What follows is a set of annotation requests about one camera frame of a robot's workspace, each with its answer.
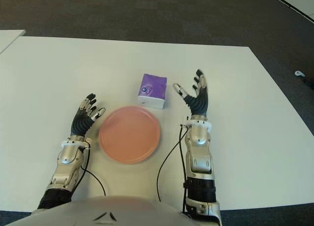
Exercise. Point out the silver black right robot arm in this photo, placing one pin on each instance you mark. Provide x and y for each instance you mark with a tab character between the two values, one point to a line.
198	137

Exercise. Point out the white side table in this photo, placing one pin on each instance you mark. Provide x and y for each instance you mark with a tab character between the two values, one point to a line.
7	39

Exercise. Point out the purple tissue paper pack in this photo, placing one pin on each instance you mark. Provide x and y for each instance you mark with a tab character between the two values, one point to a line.
152	88

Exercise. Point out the silver robot torso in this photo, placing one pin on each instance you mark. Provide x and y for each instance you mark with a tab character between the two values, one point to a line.
98	211

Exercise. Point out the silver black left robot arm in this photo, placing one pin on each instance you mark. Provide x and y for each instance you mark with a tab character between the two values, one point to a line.
68	157

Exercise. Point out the pink round plate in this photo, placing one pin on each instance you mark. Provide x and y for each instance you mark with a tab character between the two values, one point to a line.
130	135

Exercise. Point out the white handheld controller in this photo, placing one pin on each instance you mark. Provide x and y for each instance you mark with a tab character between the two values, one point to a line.
299	73

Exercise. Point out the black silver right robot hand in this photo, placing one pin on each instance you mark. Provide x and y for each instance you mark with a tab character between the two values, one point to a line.
200	104

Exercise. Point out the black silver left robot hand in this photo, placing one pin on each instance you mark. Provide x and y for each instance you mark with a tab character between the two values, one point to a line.
81	124

